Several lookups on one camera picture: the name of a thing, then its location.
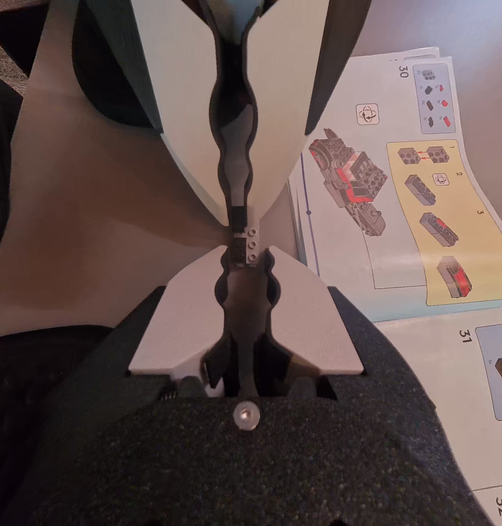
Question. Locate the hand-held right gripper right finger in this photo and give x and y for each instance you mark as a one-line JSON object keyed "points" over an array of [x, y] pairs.
{"points": [[316, 324]]}

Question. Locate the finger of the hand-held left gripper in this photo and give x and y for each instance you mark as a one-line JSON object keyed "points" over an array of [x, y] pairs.
{"points": [[181, 94], [283, 102]]}

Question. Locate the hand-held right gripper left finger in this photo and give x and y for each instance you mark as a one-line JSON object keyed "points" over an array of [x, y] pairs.
{"points": [[177, 324]]}

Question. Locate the grey and black brick block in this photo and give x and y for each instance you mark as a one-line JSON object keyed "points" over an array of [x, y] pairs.
{"points": [[251, 246]]}

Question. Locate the building steps instruction booklet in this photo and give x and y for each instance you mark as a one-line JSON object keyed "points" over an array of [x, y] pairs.
{"points": [[399, 254]]}

